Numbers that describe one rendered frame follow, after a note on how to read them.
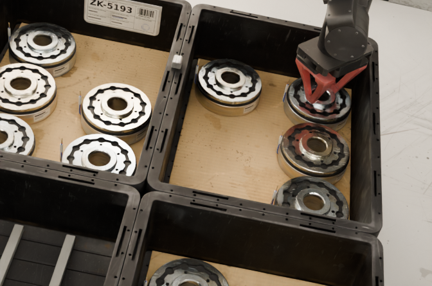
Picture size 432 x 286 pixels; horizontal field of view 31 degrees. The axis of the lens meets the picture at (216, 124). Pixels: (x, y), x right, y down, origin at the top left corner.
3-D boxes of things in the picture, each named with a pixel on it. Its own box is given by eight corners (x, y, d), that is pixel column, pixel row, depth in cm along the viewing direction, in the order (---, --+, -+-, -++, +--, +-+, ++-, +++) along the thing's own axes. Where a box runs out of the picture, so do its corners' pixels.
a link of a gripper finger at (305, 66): (346, 104, 123) (362, 58, 116) (314, 119, 119) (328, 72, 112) (317, 78, 126) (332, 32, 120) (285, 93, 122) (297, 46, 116)
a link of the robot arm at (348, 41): (369, -68, 105) (307, -54, 108) (366, -21, 96) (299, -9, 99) (387, 6, 112) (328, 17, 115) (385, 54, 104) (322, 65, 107)
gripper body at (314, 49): (371, 58, 118) (386, 19, 113) (323, 80, 113) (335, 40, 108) (342, 35, 122) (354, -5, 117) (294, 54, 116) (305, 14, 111)
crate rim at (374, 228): (192, 13, 126) (193, 0, 125) (373, 49, 127) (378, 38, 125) (142, 200, 98) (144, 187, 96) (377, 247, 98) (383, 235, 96)
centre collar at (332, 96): (305, 83, 125) (306, 81, 125) (335, 90, 125) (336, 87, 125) (303, 104, 122) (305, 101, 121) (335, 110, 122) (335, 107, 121)
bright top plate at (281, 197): (278, 172, 111) (279, 169, 111) (348, 186, 111) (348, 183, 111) (273, 228, 104) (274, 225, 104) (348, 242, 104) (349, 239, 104)
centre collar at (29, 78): (9, 72, 117) (9, 69, 117) (42, 78, 117) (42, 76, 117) (-2, 93, 114) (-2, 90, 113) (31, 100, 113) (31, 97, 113)
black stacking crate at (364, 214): (186, 59, 133) (194, 4, 125) (357, 93, 133) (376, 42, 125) (138, 245, 105) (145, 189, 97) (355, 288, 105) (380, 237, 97)
